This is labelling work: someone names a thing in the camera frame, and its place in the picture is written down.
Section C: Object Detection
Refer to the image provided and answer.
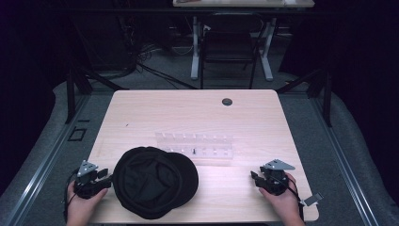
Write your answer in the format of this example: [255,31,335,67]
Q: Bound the black chair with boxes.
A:
[199,11,265,90]

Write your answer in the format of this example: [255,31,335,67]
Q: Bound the black cloth hat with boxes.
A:
[111,145,200,220]

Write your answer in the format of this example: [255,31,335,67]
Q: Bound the white cable tag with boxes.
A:
[303,191,325,207]

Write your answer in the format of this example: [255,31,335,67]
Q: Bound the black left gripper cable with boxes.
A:
[63,169,83,222]

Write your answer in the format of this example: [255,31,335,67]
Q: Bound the white-legged desk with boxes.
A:
[172,0,316,82]

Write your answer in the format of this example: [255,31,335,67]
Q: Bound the aluminium floor rail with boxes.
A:
[310,95,382,226]
[3,93,92,226]

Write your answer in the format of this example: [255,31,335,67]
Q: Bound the person's right hand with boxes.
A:
[258,172,306,226]

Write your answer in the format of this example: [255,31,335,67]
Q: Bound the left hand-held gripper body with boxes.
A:
[74,159,109,200]

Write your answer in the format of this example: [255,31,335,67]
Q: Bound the clear acrylic rack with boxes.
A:
[154,131,235,160]

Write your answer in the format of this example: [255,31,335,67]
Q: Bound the person's left hand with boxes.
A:
[66,181,109,226]

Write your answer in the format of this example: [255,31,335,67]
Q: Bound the black metal stand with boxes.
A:
[64,60,130,125]
[276,67,333,128]

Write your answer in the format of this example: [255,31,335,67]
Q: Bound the black floor cables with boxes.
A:
[125,40,200,90]

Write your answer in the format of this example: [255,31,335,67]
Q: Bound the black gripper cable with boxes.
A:
[270,174,306,221]
[63,169,83,222]

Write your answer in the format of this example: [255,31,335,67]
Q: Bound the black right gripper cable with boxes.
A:
[270,174,306,221]

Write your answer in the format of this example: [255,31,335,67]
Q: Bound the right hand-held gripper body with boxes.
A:
[259,158,296,197]

